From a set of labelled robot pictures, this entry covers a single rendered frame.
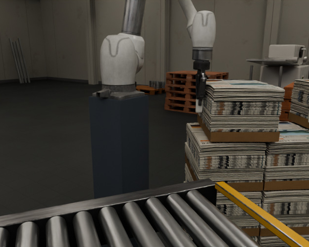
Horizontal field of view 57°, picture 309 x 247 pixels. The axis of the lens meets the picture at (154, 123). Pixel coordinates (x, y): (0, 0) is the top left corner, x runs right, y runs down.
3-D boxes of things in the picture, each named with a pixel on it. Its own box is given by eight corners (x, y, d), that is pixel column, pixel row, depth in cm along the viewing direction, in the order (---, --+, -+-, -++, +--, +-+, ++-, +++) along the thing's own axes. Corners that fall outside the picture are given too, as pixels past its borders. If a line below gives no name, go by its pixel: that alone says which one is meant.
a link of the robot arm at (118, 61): (96, 85, 126) (93, 33, 121) (107, 81, 143) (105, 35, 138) (132, 86, 124) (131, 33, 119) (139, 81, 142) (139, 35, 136)
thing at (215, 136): (203, 131, 134) (203, 122, 133) (265, 131, 134) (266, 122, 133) (209, 141, 118) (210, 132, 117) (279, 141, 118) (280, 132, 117)
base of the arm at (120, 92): (84, 97, 129) (83, 85, 128) (117, 91, 146) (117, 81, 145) (113, 101, 119) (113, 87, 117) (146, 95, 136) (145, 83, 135)
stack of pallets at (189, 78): (227, 109, 610) (230, 72, 591) (211, 116, 547) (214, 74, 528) (182, 104, 673) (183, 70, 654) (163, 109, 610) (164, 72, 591)
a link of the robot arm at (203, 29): (216, 47, 122) (213, 48, 135) (218, 9, 118) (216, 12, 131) (190, 47, 123) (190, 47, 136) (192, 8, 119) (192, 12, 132)
